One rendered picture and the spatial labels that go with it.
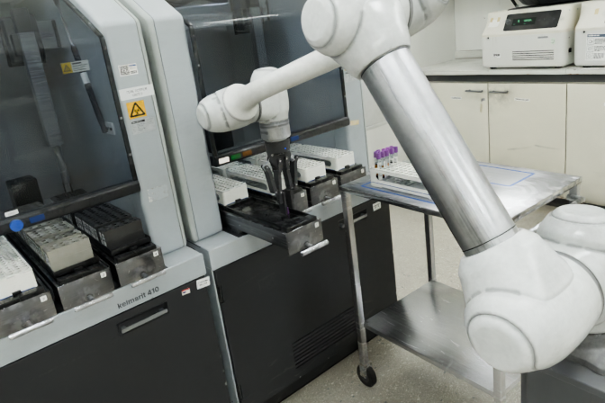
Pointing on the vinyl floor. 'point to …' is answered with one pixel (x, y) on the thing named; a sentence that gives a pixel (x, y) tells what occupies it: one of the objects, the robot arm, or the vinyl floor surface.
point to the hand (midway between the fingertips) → (285, 201)
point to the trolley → (449, 309)
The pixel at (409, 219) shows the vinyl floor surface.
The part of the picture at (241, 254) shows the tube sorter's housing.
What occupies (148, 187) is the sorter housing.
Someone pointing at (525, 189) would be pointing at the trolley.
